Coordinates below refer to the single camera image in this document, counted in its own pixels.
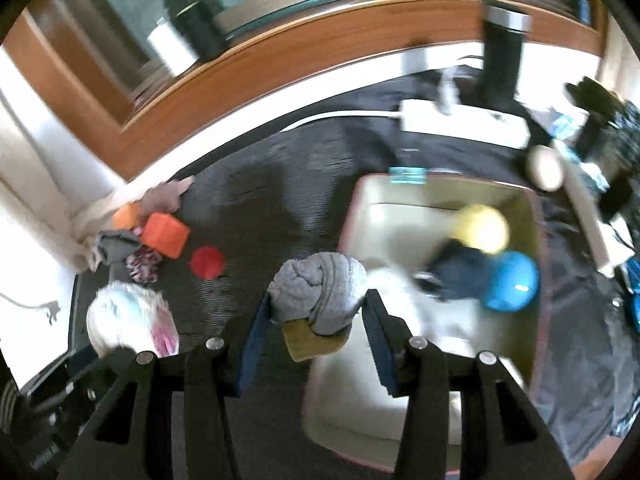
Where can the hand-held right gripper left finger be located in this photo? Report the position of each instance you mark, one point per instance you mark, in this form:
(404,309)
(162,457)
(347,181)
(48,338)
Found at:
(252,340)

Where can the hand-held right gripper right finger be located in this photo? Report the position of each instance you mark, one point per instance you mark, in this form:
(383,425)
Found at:
(382,350)

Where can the beige storage box red trim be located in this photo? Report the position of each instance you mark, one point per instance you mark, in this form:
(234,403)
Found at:
(440,310)

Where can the grey and olive sock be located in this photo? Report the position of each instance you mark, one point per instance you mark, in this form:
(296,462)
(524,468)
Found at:
(320,295)

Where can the red ball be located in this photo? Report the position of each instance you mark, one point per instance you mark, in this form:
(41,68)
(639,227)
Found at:
(207,262)

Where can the dark navy cloth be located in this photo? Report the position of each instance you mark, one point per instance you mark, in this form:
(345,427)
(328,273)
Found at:
(457,272)

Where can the white pink fluffy cloth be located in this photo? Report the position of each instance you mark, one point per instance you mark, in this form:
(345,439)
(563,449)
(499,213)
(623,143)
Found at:
(131,320)

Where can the patterned pink black cloth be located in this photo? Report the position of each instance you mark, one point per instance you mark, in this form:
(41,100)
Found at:
(143,265)

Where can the dark desk mat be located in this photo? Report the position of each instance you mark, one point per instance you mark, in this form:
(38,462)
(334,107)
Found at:
(280,200)

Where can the blue ball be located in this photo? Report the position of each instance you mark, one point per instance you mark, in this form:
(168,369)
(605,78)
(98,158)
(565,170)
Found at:
(512,282)

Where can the yellow ball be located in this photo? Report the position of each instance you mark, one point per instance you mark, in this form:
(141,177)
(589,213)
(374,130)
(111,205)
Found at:
(481,228)

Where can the grey cloth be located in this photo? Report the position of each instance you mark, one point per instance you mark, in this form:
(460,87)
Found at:
(116,246)

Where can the small orange block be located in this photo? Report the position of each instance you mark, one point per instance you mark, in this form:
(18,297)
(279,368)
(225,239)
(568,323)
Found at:
(128,217)

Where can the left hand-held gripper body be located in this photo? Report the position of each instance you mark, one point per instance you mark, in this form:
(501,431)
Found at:
(35,410)

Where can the beige round object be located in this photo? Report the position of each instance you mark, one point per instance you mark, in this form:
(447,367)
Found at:
(546,167)

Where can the white flat box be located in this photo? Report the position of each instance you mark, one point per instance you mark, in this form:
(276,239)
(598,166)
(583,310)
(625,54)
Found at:
(592,215)

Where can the black tumbler silver lid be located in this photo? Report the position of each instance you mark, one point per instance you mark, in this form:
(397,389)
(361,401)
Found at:
(501,55)

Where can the wooden window frame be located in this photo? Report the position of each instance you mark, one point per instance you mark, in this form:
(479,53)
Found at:
(280,55)

